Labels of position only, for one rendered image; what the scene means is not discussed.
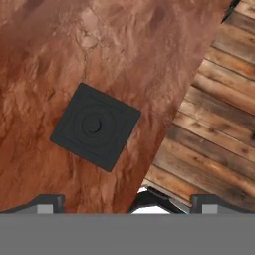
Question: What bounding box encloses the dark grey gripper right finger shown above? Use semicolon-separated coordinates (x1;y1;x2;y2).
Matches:
189;193;255;214

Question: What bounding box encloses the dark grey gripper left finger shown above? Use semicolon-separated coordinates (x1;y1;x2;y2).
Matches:
0;193;67;214

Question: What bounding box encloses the black square blender lid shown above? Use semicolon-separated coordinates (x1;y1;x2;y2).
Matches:
49;82;141;173

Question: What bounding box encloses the black and white angular object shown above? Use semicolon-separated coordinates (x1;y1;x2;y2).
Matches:
127;185;187;215

